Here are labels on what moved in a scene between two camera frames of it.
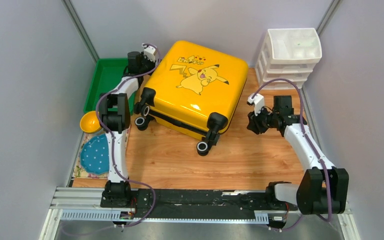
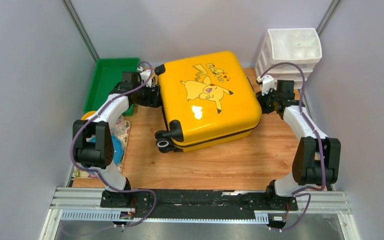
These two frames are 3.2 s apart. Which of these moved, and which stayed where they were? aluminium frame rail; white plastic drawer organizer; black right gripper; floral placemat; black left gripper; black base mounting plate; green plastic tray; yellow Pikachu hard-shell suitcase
Moved: yellow Pikachu hard-shell suitcase; black left gripper; black right gripper
Stayed: black base mounting plate; floral placemat; green plastic tray; white plastic drawer organizer; aluminium frame rail
